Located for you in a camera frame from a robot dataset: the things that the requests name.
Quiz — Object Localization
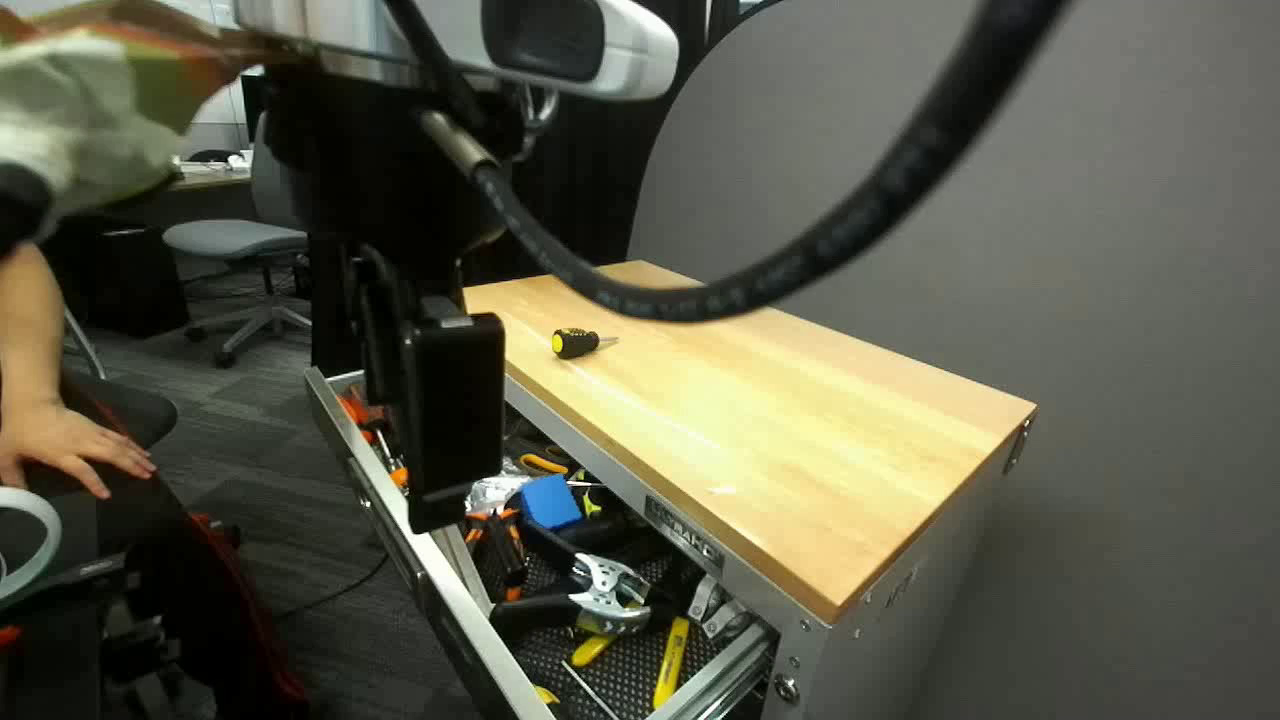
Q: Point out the black seat cushion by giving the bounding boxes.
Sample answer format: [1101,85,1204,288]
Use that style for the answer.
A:
[60,370,186,452]

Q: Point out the orange black pliers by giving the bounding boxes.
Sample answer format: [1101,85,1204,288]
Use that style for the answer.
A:
[464,512,534,605]

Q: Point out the long yellow flat tool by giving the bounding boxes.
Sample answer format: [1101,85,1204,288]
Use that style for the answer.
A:
[647,610,697,711]

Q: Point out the silver white tool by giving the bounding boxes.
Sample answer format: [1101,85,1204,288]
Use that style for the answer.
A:
[461,471,534,521]

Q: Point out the thin metal rod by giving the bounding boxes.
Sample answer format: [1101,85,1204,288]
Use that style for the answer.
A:
[557,657,626,720]

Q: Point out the person's bare forearm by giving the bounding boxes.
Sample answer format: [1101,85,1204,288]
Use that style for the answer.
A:
[0,236,72,416]

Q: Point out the person's black trouser leg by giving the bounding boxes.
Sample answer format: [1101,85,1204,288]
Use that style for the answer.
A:
[0,374,298,720]

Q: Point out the grey partition panel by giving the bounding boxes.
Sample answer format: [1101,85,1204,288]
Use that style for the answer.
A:
[626,0,1280,720]

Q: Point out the grey metal open drawer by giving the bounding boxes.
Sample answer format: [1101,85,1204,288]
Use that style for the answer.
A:
[299,363,784,720]

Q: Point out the white small parts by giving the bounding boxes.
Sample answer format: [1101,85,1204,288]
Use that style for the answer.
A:
[686,577,752,649]

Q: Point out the yellow black screwdriver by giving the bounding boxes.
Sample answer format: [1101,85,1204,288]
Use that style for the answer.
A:
[547,323,607,363]

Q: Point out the black box under desk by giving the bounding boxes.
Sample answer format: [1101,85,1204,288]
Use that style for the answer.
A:
[54,216,192,341]

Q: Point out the silver locking pliers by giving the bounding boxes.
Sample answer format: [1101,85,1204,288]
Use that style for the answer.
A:
[562,549,662,639]

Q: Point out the blue tool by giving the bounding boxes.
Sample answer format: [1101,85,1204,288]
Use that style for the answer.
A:
[518,471,590,537]

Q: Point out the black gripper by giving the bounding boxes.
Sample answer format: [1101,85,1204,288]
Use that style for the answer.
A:
[306,72,510,537]

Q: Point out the orange handled tools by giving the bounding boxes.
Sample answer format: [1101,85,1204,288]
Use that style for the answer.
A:
[337,388,412,492]

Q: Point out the grey tool cabinet wooden top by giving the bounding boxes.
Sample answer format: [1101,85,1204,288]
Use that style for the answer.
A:
[458,254,1046,720]

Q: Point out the white controller ring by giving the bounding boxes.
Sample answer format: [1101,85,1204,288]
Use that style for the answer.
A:
[0,483,68,607]

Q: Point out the camouflage shirt sleeve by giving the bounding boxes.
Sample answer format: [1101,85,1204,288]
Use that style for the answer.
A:
[0,0,276,260]

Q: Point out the background office desk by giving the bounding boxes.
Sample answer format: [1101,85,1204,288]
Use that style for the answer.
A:
[77,150,260,230]

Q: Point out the person's bare hand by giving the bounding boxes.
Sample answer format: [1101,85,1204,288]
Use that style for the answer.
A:
[0,395,161,503]

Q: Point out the short yellow tool handle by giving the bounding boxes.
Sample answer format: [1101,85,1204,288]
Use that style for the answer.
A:
[569,626,621,672]

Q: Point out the black tool handle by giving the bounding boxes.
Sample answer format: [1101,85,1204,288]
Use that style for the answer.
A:
[489,593,579,639]

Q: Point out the grey office chair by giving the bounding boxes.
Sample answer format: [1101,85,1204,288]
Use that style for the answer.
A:
[161,216,321,370]

